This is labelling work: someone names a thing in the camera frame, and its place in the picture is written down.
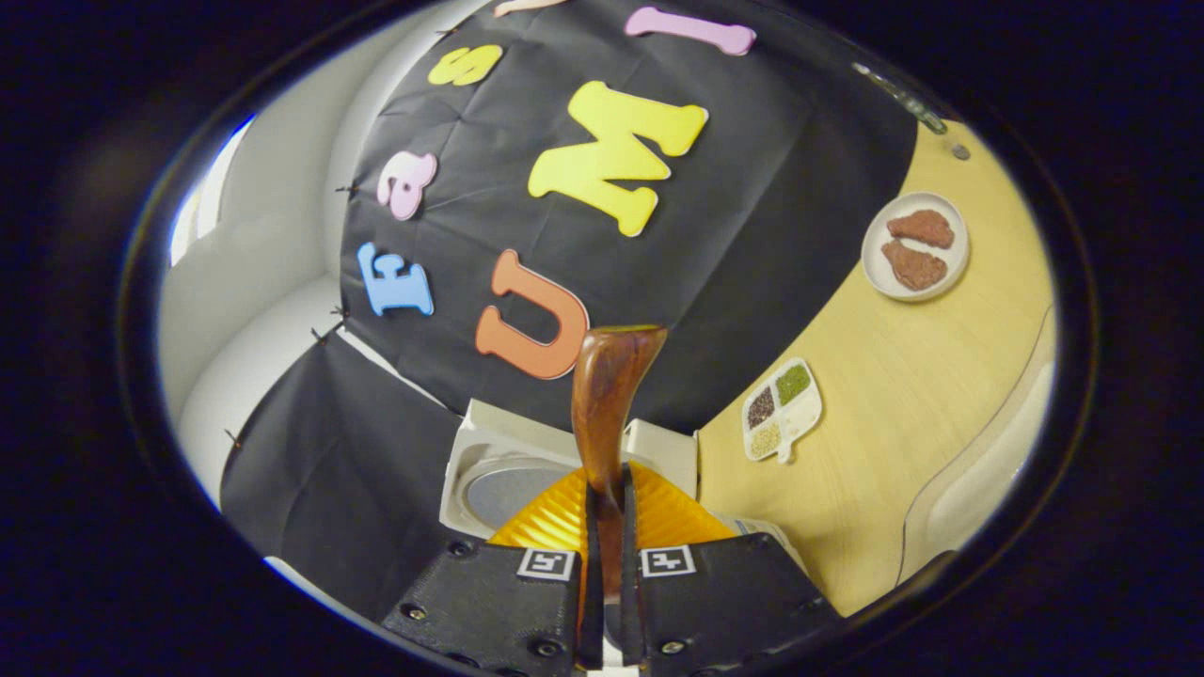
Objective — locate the brown meat piece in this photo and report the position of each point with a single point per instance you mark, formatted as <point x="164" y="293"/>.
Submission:
<point x="922" y="228"/>
<point x="914" y="266"/>

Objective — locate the black backdrop cloth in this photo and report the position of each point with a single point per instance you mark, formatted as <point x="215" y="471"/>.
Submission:
<point x="752" y="235"/>

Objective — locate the white round plate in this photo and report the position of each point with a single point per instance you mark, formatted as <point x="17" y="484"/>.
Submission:
<point x="956" y="271"/>

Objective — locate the brown wooden spoon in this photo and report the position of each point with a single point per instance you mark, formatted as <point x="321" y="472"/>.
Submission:
<point x="607" y="395"/>

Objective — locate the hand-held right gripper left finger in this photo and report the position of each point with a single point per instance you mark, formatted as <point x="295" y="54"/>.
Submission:
<point x="591" y="611"/>

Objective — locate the white rice cooker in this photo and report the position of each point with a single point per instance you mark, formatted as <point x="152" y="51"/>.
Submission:
<point x="508" y="489"/>

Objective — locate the clear plastic water bottle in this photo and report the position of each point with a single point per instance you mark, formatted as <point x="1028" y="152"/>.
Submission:
<point x="903" y="97"/>

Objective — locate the white divided grain dish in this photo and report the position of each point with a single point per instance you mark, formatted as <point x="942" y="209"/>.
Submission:
<point x="800" y="423"/>

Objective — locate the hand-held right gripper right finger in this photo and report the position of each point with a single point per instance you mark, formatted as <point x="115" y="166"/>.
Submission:
<point x="628" y="611"/>

